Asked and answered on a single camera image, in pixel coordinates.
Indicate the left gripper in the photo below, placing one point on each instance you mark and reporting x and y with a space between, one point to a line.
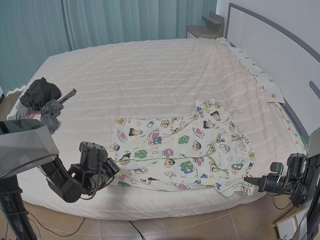
108 174

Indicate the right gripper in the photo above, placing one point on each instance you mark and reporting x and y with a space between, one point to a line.
272 184

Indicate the white printed pyjama top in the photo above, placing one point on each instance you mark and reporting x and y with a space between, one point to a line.
175 154

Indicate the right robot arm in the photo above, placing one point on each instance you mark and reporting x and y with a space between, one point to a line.
311 174

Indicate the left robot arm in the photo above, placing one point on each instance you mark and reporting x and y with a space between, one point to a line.
60 179

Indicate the pile of clothes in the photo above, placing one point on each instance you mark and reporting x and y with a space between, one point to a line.
41 94

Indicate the white printed pillow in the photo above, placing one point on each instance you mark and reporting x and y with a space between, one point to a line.
265 81

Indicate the bed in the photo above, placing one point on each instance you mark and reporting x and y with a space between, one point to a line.
150 79

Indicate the blue-green curtain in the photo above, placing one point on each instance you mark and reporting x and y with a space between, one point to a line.
30 34
140 11

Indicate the grey bedside table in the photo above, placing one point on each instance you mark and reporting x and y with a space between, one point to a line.
202 30

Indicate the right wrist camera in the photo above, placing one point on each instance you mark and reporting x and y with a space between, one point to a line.
276 167

